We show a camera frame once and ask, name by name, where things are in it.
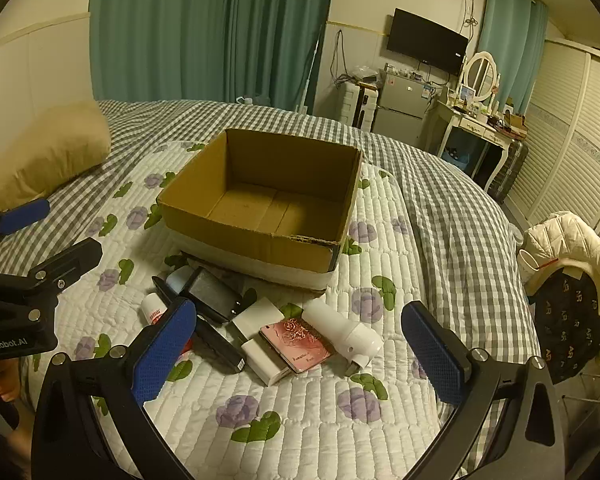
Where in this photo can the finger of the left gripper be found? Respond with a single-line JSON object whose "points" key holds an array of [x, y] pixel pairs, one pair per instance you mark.
{"points": [[13, 220], [67, 267]]}

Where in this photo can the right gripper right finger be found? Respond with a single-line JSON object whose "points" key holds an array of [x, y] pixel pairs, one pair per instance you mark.
{"points": [[528, 441]]}

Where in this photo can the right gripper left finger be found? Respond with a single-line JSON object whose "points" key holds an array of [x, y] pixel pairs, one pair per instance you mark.
{"points": [[68, 441]]}

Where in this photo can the red capped white bottle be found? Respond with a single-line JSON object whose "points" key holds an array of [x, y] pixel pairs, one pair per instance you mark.
{"points": [[153, 307]]}

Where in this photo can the black remote control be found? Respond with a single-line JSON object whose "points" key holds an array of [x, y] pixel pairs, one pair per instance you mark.
{"points": [[228, 353]]}

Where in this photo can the black power bank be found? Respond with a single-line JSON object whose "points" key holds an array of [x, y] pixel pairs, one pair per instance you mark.
{"points": [[213, 298]]}

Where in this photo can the white power adapter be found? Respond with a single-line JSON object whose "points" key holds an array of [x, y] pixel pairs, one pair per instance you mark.
{"points": [[260, 313]]}

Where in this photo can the white cylindrical bottle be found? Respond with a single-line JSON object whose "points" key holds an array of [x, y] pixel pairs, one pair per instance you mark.
{"points": [[353, 340]]}

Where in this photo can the white rectangular charger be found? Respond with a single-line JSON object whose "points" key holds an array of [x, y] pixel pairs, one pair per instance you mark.
{"points": [[265, 361]]}

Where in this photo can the pink patterned booklet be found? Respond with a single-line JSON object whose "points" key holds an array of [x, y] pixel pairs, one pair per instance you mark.
{"points": [[298, 345]]}

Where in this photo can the person's left hand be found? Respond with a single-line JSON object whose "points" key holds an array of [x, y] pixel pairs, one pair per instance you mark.
{"points": [[17, 445]]}

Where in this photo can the tan pillow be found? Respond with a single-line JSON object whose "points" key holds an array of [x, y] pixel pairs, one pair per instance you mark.
{"points": [[59, 145]]}

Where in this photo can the black patterned garment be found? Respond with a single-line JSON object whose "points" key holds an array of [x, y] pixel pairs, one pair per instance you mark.
{"points": [[566, 318]]}

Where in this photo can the white floral quilted mat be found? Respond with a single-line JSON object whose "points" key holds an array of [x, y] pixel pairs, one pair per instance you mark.
{"points": [[333, 421]]}

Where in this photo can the grey checkered bedspread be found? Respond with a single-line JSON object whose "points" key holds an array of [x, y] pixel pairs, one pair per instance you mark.
{"points": [[420, 230]]}

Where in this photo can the white puffer jacket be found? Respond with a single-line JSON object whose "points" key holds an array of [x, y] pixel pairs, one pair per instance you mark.
{"points": [[563, 240]]}

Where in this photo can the brown cardboard box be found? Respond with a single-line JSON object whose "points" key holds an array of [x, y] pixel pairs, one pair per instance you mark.
{"points": [[269, 205]]}

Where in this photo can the white louvered wardrobe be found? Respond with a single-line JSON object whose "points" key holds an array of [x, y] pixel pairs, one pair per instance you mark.
{"points": [[562, 169]]}

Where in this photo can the green curtain left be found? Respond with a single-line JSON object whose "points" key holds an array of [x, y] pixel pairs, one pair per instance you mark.
{"points": [[267, 51]]}

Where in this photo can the green curtain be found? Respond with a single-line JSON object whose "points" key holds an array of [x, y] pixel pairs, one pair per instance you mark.
{"points": [[267, 51], [513, 32]]}

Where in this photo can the white dressing table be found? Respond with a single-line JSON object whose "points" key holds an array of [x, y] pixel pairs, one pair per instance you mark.
{"points": [[492, 158]]}

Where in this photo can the white suitcase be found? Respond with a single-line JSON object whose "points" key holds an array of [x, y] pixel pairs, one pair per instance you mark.
{"points": [[350, 104]]}

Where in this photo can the silver small refrigerator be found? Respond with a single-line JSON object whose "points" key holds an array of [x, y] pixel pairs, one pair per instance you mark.
{"points": [[401, 109]]}

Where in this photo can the oval vanity mirror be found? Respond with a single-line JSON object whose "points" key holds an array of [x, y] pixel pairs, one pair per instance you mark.
{"points": [[478, 79]]}

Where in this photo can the green curtain right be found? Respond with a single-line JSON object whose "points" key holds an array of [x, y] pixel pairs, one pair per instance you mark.
{"points": [[513, 32]]}

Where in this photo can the black wall television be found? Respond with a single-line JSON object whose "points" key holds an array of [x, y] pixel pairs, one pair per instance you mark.
{"points": [[427, 42]]}

